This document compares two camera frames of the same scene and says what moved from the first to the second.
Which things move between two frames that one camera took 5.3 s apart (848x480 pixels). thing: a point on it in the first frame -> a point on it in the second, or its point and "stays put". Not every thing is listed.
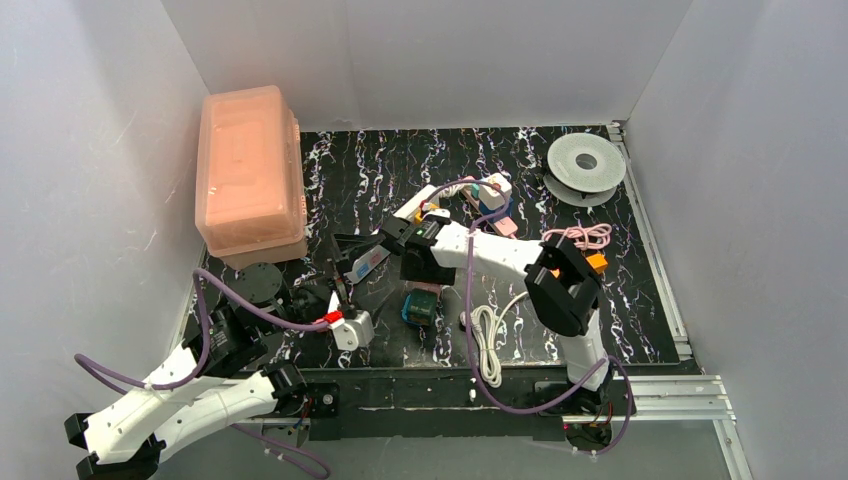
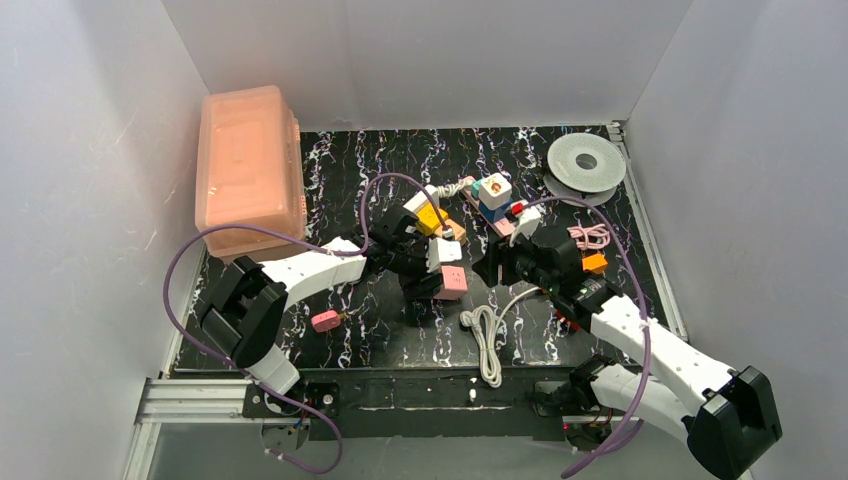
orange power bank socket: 597,261 stays put
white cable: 485,327 stays put
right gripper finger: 353,244 -> 488,267
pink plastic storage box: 250,203 stays put
